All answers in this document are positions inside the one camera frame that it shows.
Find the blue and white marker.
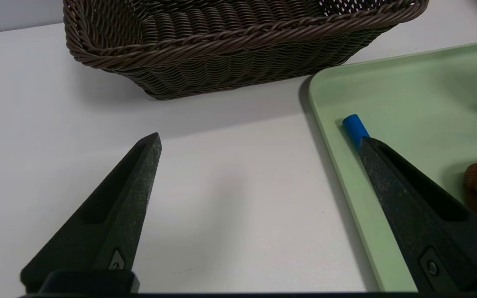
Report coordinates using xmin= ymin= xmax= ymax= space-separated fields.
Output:
xmin=342 ymin=114 xmax=371 ymax=149

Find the light green plastic tray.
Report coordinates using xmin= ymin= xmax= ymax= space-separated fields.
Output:
xmin=308 ymin=39 xmax=477 ymax=292

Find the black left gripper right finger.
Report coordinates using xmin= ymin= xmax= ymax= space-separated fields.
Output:
xmin=358 ymin=137 xmax=477 ymax=293

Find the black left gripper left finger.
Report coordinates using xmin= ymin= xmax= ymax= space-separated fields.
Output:
xmin=20 ymin=132 xmax=162 ymax=293

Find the dark brown wicker basket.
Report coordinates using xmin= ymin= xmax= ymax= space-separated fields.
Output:
xmin=63 ymin=0 xmax=429 ymax=100

